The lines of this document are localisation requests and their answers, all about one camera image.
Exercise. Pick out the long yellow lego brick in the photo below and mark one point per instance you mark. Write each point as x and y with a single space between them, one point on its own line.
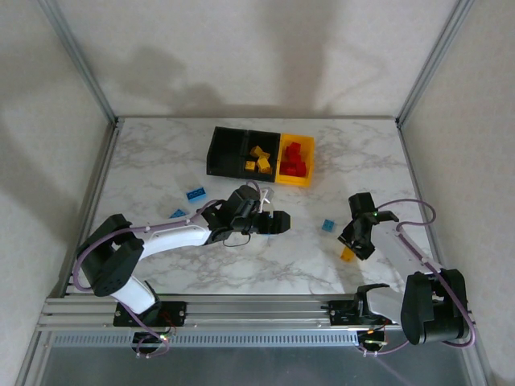
256 151

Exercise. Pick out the aluminium frame post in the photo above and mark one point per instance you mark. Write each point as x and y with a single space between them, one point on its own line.
82 64
433 60

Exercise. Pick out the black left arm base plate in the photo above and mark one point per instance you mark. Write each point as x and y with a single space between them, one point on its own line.
177 311

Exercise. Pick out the aluminium table side rail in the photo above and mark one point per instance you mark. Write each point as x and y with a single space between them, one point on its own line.
100 181
418 185

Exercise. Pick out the long blue lego brick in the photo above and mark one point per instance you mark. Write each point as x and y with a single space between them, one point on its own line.
197 195

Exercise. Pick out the small led circuit board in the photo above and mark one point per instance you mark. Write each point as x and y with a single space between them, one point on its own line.
372 342
153 339

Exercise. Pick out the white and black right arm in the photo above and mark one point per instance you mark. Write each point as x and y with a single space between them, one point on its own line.
402 253

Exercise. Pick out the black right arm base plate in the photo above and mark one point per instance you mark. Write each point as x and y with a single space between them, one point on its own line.
340 315

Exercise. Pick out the aluminium mounting rail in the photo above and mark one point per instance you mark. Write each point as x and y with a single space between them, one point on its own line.
257 311

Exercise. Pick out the grey translucent panel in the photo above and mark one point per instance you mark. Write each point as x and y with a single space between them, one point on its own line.
257 366

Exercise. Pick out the yellow plastic bin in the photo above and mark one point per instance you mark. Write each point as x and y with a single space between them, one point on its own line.
293 181

